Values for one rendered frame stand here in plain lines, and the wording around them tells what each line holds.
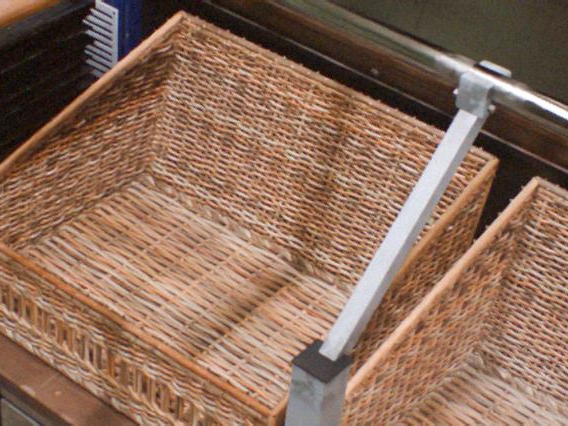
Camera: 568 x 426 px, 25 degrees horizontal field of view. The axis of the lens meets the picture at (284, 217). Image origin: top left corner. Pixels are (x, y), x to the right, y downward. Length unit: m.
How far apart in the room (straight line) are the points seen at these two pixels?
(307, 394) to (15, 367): 0.60
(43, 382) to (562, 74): 0.76
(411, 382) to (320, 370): 0.45
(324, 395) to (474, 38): 0.63
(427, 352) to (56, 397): 0.47
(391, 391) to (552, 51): 0.46
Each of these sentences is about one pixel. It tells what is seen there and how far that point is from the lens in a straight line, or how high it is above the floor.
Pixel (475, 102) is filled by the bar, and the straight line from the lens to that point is 1.22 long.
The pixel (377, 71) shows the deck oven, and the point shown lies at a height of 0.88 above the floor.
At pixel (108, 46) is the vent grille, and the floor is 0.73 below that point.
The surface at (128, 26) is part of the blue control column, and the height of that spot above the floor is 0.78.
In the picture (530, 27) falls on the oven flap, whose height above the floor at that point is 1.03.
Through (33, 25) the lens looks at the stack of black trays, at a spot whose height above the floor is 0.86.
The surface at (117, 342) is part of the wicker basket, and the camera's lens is 1.59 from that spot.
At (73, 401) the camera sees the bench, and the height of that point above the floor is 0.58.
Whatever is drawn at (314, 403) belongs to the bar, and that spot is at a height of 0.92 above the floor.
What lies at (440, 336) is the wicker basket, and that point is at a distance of 1.64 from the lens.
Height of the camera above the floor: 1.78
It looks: 37 degrees down
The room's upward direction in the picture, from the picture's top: 7 degrees clockwise
